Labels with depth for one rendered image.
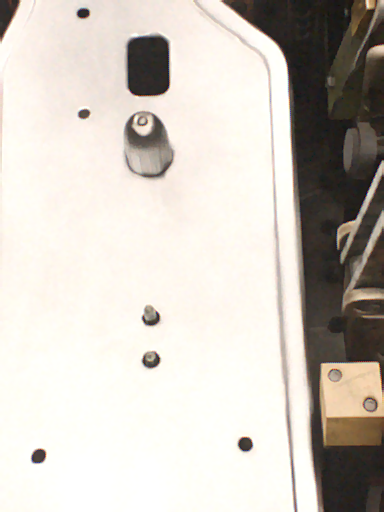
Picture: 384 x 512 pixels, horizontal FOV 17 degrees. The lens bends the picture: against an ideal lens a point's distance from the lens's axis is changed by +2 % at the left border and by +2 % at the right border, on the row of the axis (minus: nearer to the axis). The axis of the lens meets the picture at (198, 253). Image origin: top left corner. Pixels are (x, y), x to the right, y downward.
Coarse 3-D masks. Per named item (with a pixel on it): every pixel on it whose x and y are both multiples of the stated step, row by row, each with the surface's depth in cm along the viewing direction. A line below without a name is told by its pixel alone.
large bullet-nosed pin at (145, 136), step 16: (144, 112) 87; (128, 128) 87; (144, 128) 87; (160, 128) 87; (128, 144) 88; (144, 144) 87; (160, 144) 88; (128, 160) 91; (144, 160) 89; (160, 160) 89
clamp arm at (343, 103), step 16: (368, 0) 84; (352, 16) 87; (368, 16) 84; (352, 32) 86; (368, 32) 85; (352, 48) 88; (368, 48) 86; (336, 64) 92; (352, 64) 88; (336, 80) 92; (352, 80) 89; (336, 96) 92; (352, 96) 91; (336, 112) 93; (352, 112) 93
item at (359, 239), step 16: (352, 128) 67; (368, 128) 66; (352, 144) 66; (368, 144) 65; (352, 160) 66; (368, 160) 65; (352, 176) 67; (368, 192) 74; (368, 208) 75; (368, 224) 76; (352, 240) 78; (368, 240) 78; (352, 256) 80; (368, 256) 74; (368, 272) 76; (352, 288) 78
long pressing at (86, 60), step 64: (64, 0) 97; (128, 0) 97; (192, 0) 97; (0, 64) 96; (64, 64) 95; (128, 64) 95; (192, 64) 94; (256, 64) 94; (0, 128) 93; (64, 128) 93; (192, 128) 92; (256, 128) 92; (0, 192) 91; (64, 192) 90; (128, 192) 90; (192, 192) 90; (256, 192) 89; (0, 256) 89; (64, 256) 88; (128, 256) 88; (192, 256) 88; (256, 256) 87; (0, 320) 86; (64, 320) 86; (128, 320) 86; (192, 320) 85; (256, 320) 85; (0, 384) 84; (64, 384) 84; (128, 384) 84; (192, 384) 83; (256, 384) 83; (0, 448) 83; (64, 448) 82; (128, 448) 82; (192, 448) 82; (256, 448) 81
